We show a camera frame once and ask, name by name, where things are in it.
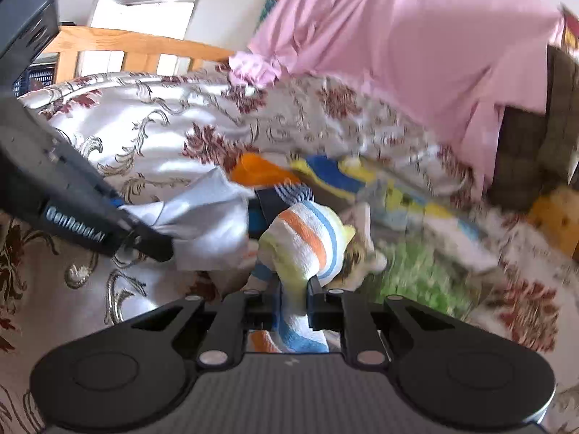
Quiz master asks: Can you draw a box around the grey cloth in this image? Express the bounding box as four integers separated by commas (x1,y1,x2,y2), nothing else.
124,167,254,271

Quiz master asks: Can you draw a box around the striped towel orange blue yellow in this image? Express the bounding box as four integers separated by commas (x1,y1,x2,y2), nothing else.
244,200,355,353

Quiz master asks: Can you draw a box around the navy striped sock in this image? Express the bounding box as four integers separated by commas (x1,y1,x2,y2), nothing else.
248,182,314,240

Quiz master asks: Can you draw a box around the orange elastic band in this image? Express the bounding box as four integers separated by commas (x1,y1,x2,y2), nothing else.
230,153,300,187

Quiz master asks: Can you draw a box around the bag of green pieces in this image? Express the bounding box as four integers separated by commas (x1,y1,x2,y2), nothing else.
358,239,480,319

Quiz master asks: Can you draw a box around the cartoon frog towel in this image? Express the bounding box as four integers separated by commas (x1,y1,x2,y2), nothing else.
291,155,487,241

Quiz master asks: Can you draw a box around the grey tray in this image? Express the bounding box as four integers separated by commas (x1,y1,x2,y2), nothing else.
343,157,502,275

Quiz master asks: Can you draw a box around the olive quilted jacket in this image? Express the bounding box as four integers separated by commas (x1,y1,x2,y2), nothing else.
486,46,578,213

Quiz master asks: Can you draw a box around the pink sheet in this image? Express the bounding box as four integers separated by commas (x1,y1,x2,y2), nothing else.
230,0,563,188

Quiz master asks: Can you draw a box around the grey drawstring pouch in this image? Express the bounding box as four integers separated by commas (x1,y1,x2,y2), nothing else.
332,202,388,291

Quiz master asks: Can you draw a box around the wooden bed frame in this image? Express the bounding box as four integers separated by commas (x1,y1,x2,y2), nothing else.
37,25,579,259

